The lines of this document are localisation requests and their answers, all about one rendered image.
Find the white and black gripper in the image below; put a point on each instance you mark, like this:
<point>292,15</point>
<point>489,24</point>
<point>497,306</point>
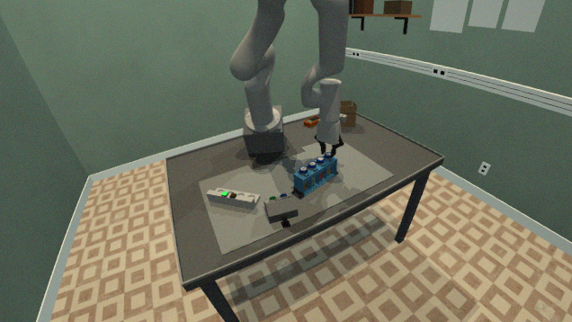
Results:
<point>329,133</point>

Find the small brown cardboard box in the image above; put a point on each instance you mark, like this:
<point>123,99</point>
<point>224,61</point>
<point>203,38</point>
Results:
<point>349,110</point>

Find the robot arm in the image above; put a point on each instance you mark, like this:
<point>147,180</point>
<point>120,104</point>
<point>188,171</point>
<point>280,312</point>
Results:
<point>256,53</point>

